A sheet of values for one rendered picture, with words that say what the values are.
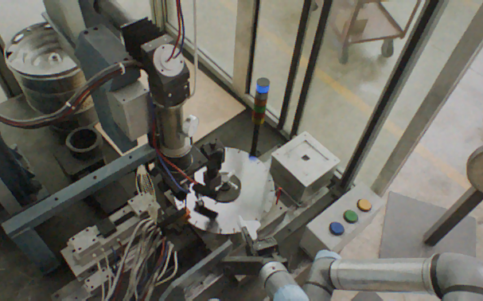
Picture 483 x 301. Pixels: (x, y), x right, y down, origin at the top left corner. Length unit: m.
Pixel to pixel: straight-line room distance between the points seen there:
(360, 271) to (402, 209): 1.59
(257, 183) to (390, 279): 0.55
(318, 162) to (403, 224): 1.15
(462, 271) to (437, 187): 1.95
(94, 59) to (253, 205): 0.67
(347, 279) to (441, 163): 1.98
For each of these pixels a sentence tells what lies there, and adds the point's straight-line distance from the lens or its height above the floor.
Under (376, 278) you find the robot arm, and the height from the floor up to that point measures 1.19.
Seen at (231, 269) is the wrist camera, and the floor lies 1.01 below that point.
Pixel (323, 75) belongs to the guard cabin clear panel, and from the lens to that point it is 1.44.
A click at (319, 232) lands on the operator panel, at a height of 0.90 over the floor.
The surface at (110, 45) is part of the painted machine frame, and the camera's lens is 0.92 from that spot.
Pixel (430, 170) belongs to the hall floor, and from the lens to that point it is 2.89.
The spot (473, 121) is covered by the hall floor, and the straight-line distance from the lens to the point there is 3.34.
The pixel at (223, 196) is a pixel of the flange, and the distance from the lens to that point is 1.31.
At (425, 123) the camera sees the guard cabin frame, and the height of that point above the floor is 1.25.
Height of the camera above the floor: 2.09
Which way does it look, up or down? 54 degrees down
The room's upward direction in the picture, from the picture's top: 5 degrees clockwise
